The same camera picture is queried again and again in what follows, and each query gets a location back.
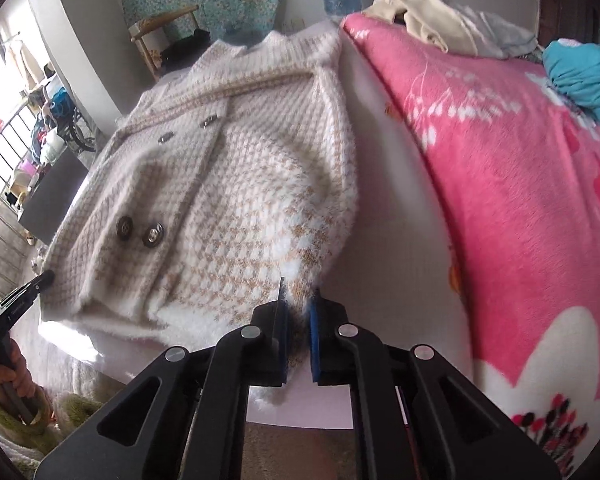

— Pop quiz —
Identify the beige houndstooth coat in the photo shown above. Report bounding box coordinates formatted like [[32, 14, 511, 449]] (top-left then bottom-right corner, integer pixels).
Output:
[[41, 28, 358, 367]]

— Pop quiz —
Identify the green sleeve forearm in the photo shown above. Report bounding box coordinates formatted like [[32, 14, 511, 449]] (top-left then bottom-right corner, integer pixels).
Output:
[[0, 384, 102, 479]]

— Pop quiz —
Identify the black clothing on chair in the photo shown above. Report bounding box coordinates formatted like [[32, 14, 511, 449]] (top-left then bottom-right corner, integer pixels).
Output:
[[160, 28, 211, 73]]

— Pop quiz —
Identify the person's left hand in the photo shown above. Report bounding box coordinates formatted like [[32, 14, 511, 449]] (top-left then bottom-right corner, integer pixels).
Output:
[[0, 339, 38, 408]]

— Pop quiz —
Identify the metal window railing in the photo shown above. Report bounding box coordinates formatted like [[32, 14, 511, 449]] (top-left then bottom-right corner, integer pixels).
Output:
[[0, 104, 35, 298]]

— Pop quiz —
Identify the dark cabinet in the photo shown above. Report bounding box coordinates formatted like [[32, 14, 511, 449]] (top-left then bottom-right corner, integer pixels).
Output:
[[18, 148, 87, 245]]

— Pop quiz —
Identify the pink floral blanket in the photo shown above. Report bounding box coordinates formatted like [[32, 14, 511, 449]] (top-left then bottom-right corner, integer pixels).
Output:
[[343, 14, 600, 479]]

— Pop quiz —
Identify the wooden chair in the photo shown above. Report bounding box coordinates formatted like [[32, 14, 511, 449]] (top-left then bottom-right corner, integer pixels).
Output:
[[129, 4, 199, 80]]

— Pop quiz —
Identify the turquoise garment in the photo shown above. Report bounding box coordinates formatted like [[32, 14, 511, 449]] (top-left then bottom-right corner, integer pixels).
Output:
[[543, 38, 600, 123]]

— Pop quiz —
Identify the cream jacket on bed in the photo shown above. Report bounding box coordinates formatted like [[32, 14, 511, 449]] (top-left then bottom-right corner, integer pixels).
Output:
[[363, 0, 539, 60]]

